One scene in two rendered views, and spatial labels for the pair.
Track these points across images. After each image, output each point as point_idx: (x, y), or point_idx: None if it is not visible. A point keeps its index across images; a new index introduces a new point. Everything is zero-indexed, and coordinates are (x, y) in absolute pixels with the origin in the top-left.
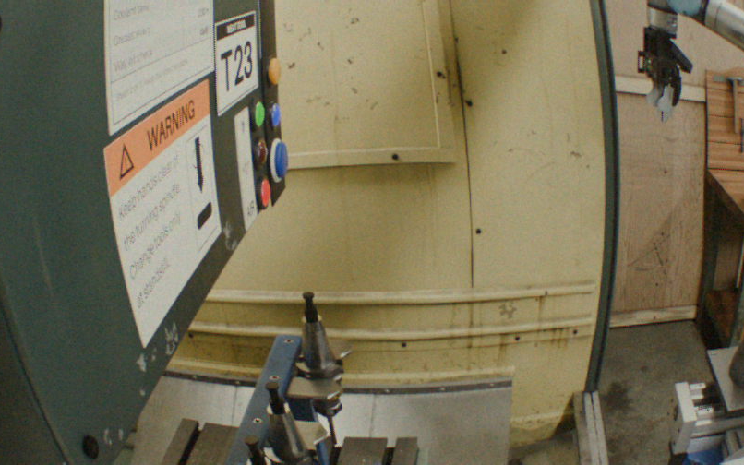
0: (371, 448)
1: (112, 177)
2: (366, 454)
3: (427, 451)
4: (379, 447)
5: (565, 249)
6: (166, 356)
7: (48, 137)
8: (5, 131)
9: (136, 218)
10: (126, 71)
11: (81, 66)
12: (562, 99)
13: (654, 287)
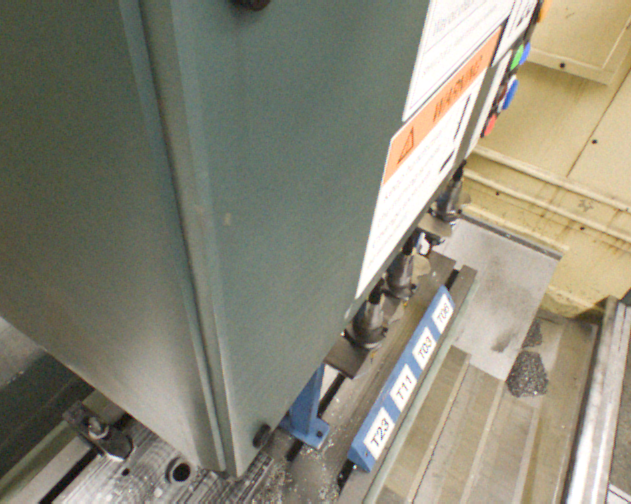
0: (443, 266)
1: (390, 166)
2: (437, 269)
3: (479, 285)
4: (449, 267)
5: None
6: (369, 291)
7: (331, 152)
8: (264, 173)
9: (397, 193)
10: (443, 33)
11: (397, 35)
12: None
13: None
